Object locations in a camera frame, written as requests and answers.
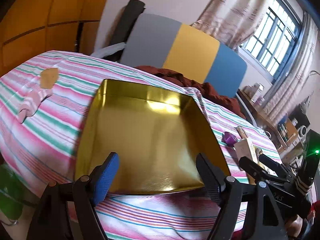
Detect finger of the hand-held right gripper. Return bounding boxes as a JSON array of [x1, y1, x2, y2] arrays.
[[239, 156, 270, 180], [258, 154, 290, 178]]

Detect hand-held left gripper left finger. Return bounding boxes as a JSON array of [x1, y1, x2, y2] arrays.
[[32, 152, 120, 240]]

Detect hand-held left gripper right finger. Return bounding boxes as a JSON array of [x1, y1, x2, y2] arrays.
[[196, 153, 289, 240]]

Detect long cream packet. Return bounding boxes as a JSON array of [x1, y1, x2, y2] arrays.
[[234, 126, 258, 162]]

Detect purple soft toy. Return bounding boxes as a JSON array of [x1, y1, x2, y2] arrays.
[[222, 131, 237, 145]]

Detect gold tin box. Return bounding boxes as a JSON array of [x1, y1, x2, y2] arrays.
[[74, 79, 232, 196]]

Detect wooden desk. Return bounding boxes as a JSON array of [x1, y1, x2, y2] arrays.
[[237, 87, 303, 153]]

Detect black box appliance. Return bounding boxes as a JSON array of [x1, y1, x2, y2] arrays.
[[287, 104, 311, 128]]

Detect striped bed sheet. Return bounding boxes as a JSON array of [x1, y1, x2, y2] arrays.
[[0, 50, 282, 240]]

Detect white box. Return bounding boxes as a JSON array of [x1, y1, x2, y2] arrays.
[[244, 83, 264, 98]]

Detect pale patterned curtain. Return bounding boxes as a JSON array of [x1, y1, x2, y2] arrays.
[[262, 11, 320, 125]]

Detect dark red blanket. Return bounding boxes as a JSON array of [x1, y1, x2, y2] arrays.
[[135, 66, 247, 119]]

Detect green bin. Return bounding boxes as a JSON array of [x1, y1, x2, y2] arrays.
[[0, 164, 25, 220]]

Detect pink striped cloth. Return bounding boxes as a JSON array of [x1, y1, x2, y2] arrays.
[[17, 89, 53, 123]]

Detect barred window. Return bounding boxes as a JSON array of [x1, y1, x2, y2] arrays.
[[240, 0, 304, 82]]

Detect white cloth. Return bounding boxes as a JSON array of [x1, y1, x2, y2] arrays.
[[90, 42, 127, 58]]

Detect grey yellow blue headboard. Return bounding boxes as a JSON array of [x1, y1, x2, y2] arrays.
[[119, 13, 248, 98]]

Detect dark grey rolled mat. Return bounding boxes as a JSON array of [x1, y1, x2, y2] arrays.
[[111, 0, 146, 63]]

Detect pink patterned curtain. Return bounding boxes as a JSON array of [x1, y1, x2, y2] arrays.
[[191, 0, 279, 50]]

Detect orange wooden wardrobe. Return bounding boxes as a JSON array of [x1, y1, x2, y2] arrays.
[[0, 0, 117, 77]]

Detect grey curved bed rail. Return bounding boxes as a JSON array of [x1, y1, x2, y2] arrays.
[[236, 90, 257, 127]]

